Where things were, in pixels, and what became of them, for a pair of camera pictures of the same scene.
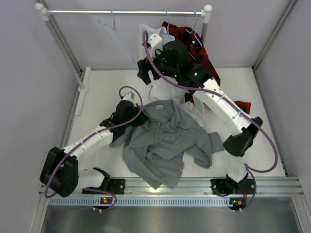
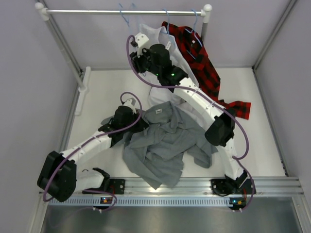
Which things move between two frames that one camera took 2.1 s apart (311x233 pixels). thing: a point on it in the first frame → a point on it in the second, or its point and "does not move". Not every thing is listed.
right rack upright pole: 205,13 does not move
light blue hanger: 114,27 → 125,20
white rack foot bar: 83,91 does not move
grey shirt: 157,143 does not move
